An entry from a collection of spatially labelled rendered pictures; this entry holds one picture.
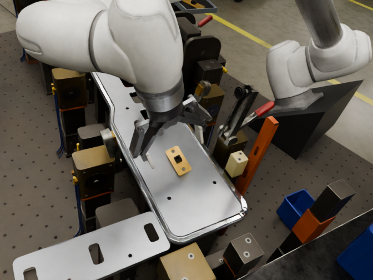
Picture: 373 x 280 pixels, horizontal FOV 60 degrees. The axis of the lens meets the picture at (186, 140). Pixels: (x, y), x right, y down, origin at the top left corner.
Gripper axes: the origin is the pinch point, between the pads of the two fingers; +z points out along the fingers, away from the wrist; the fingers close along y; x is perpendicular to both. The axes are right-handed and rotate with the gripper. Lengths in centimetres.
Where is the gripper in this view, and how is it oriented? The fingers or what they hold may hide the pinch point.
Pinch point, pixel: (175, 149)
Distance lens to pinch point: 78.9
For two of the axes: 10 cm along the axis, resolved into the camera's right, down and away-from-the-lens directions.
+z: 1.0, 5.3, 8.4
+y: -8.8, 4.4, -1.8
